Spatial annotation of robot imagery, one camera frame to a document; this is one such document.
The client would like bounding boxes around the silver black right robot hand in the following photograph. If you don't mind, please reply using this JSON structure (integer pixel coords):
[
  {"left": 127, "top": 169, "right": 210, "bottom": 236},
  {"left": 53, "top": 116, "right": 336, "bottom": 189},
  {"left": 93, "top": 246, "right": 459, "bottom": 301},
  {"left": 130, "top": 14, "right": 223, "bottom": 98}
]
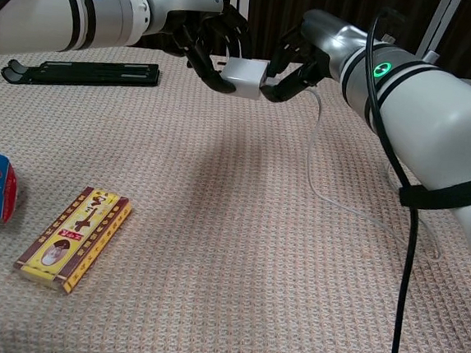
[{"left": 260, "top": 4, "right": 373, "bottom": 111}]

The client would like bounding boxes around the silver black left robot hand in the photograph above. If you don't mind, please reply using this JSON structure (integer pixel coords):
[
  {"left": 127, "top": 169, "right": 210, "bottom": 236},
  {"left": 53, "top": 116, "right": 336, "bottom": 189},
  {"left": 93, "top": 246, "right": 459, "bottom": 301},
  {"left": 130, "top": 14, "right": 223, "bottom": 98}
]
[{"left": 127, "top": 0, "right": 256, "bottom": 95}]

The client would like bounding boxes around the white charger adapter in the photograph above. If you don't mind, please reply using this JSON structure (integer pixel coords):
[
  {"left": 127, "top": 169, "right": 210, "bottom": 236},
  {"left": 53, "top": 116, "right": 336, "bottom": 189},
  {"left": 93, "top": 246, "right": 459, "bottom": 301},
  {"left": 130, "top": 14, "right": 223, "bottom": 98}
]
[{"left": 219, "top": 57, "right": 270, "bottom": 102}]

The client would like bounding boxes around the white charger with cable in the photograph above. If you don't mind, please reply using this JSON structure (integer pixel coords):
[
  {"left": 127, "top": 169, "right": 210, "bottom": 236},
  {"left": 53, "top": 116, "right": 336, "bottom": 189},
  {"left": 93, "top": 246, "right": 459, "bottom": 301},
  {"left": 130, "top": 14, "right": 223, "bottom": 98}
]
[{"left": 249, "top": 77, "right": 457, "bottom": 262}]

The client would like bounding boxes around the black folding stand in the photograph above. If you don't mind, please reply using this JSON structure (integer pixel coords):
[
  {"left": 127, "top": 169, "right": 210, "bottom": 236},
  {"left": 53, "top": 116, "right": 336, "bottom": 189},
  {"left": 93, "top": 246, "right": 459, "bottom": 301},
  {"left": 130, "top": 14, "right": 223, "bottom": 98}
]
[{"left": 0, "top": 49, "right": 163, "bottom": 97}]

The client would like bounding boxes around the beige woven tablecloth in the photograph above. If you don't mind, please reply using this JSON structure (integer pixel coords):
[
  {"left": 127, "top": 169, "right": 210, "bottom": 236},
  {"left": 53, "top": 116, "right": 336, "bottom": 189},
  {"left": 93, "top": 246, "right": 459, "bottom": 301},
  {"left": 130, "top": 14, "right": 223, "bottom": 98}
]
[{"left": 0, "top": 34, "right": 471, "bottom": 353}]

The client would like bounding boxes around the yellow brown snack box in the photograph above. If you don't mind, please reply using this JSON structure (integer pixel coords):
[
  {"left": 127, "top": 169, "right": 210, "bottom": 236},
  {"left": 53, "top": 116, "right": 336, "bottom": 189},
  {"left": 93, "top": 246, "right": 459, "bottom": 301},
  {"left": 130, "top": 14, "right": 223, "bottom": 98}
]
[{"left": 11, "top": 180, "right": 135, "bottom": 300}]

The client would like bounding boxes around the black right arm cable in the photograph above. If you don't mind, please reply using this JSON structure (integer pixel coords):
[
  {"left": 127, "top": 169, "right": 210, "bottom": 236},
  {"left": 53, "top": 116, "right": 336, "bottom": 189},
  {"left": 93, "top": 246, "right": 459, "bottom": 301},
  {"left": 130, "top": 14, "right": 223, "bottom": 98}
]
[{"left": 338, "top": 5, "right": 441, "bottom": 353}]

